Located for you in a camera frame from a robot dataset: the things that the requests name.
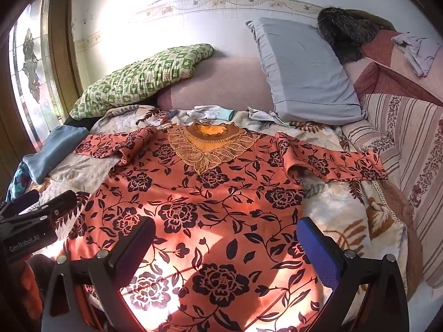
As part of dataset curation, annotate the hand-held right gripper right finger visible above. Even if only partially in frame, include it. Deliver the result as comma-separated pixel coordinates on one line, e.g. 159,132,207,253
296,216,411,332

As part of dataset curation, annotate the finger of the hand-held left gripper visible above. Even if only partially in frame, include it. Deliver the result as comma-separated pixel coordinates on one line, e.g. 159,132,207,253
3,189,41,217
33,190,78,222

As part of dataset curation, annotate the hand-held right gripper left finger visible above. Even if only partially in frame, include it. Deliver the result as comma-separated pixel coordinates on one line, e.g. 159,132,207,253
41,217,157,332

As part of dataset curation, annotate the orange floral shirt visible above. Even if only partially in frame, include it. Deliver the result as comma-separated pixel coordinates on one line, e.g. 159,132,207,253
57,123,388,332

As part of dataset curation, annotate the teal patterned cloth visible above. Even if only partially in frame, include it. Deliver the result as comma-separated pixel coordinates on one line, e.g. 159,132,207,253
6,162,32,202

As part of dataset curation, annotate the blue folded cloth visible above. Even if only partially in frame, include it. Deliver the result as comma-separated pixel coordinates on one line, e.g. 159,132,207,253
22,125,90,184

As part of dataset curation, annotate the leaf print blanket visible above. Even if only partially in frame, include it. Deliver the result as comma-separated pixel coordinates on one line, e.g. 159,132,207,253
21,105,409,307

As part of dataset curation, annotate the stained glass window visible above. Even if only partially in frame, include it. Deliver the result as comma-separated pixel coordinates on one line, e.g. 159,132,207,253
9,0,70,153

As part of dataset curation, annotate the green patterned pillow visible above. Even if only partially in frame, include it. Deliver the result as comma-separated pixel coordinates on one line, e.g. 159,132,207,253
69,43,214,119

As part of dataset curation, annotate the striped floral quilt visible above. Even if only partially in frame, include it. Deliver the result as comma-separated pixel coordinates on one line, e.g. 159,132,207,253
341,92,443,289

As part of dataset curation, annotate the white glove with teal cuff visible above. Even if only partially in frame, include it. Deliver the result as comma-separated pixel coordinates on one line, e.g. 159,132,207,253
187,105,235,122

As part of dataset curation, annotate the grey pillow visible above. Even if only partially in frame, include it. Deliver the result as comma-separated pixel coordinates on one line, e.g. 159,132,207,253
246,17,367,126

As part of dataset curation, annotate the mauve bed sheet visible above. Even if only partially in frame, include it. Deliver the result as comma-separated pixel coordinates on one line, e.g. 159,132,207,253
156,55,277,115

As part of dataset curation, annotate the pink red blanket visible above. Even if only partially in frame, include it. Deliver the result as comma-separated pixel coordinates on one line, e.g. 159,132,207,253
342,29,443,105

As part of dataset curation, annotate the dark fuzzy blanket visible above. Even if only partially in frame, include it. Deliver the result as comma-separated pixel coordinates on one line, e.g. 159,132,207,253
317,6,381,66

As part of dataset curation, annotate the pale lilac garment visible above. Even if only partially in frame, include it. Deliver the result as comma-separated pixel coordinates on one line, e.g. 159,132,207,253
391,33,442,77

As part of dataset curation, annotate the olive cloth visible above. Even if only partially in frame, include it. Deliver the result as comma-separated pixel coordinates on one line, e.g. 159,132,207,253
346,9,398,32

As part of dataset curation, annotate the wooden window frame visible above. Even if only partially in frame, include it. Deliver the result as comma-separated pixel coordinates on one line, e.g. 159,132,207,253
48,0,84,120

